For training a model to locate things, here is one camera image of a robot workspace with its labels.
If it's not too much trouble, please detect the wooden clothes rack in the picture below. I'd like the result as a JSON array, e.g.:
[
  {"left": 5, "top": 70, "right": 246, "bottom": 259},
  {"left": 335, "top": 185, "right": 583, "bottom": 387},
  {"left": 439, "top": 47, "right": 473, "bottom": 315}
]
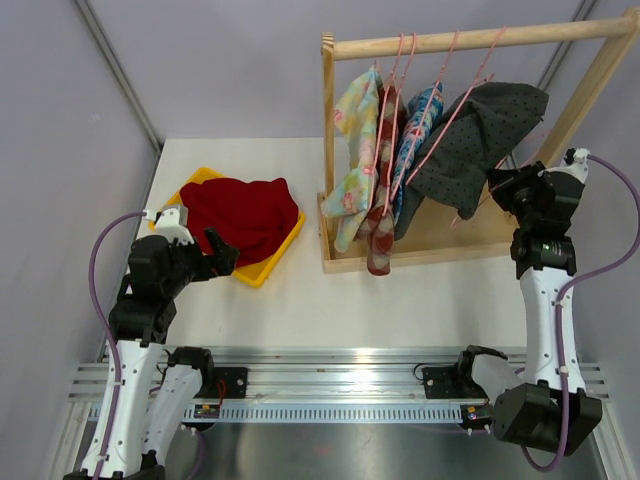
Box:
[{"left": 321, "top": 7, "right": 639, "bottom": 267}]

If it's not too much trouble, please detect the yellow plastic tray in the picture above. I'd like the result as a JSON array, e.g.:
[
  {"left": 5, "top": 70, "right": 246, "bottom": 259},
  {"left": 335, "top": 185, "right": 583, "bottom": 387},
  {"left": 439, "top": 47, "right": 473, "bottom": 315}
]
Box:
[{"left": 165, "top": 167, "right": 306, "bottom": 288}]

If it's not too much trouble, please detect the blue floral garment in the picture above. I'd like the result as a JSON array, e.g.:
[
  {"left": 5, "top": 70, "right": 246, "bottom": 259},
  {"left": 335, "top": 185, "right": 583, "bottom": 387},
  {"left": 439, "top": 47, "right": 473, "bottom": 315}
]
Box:
[{"left": 391, "top": 84, "right": 443, "bottom": 240}]

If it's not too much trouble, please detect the dark grey dotted garment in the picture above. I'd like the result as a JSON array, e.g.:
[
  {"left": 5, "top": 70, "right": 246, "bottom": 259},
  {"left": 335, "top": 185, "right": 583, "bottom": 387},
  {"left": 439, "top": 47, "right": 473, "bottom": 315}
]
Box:
[{"left": 400, "top": 82, "right": 549, "bottom": 239}]

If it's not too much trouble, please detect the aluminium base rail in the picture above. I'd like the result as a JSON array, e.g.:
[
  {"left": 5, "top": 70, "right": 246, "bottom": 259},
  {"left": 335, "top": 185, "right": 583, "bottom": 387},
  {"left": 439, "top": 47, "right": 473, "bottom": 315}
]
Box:
[{"left": 68, "top": 344, "right": 611, "bottom": 424}]

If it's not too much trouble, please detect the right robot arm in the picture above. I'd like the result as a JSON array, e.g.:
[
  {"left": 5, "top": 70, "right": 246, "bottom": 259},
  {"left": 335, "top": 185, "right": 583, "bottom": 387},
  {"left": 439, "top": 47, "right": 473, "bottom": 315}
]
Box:
[{"left": 453, "top": 160, "right": 602, "bottom": 459}]

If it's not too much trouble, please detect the black mounting plate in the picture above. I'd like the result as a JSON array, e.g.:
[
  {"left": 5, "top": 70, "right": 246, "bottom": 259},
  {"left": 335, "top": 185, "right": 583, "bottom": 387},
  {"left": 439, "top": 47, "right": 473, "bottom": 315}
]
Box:
[
  {"left": 422, "top": 366, "right": 485, "bottom": 400},
  {"left": 197, "top": 367, "right": 249, "bottom": 400}
]

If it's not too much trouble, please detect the red plaid garment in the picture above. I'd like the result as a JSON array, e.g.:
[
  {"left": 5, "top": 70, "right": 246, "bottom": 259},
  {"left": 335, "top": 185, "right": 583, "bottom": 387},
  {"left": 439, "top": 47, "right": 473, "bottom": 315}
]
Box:
[{"left": 356, "top": 81, "right": 406, "bottom": 276}]

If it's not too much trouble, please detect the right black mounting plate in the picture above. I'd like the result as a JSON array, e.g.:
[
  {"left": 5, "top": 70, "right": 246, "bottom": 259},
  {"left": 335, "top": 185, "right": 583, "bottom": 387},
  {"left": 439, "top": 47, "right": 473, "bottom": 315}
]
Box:
[{"left": 422, "top": 366, "right": 485, "bottom": 400}]

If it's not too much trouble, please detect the pastel floral garment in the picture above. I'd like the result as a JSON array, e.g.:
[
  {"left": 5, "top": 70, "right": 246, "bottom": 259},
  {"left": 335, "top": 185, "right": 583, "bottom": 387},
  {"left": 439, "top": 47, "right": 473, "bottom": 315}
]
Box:
[{"left": 321, "top": 65, "right": 383, "bottom": 253}]

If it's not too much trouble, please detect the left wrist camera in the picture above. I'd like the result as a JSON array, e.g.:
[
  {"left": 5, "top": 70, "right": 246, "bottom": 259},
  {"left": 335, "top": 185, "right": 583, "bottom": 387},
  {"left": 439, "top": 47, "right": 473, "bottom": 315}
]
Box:
[{"left": 143, "top": 204, "right": 195, "bottom": 246}]

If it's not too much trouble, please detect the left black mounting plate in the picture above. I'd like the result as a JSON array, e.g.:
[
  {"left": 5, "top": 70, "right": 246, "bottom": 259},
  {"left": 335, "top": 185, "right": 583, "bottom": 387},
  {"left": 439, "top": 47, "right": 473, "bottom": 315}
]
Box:
[{"left": 197, "top": 367, "right": 249, "bottom": 400}]

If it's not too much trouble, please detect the red skirt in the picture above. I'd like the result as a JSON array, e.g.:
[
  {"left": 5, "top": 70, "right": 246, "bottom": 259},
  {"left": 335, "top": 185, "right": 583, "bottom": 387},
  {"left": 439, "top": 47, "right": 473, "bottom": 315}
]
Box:
[{"left": 180, "top": 177, "right": 299, "bottom": 267}]

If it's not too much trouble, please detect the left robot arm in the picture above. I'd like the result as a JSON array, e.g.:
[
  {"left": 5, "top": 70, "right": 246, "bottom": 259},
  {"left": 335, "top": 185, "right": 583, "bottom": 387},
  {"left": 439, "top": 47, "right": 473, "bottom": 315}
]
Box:
[{"left": 69, "top": 229, "right": 239, "bottom": 479}]

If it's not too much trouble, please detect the pink hanger of red skirt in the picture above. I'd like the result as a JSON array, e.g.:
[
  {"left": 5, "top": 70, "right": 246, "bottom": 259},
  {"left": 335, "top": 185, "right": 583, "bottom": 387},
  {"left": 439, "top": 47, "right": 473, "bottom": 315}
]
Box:
[{"left": 450, "top": 129, "right": 551, "bottom": 230}]

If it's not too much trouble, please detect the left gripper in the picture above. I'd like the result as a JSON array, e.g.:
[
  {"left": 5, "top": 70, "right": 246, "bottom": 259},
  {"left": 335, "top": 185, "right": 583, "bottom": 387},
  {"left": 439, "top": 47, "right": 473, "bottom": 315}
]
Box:
[{"left": 163, "top": 227, "right": 239, "bottom": 296}]

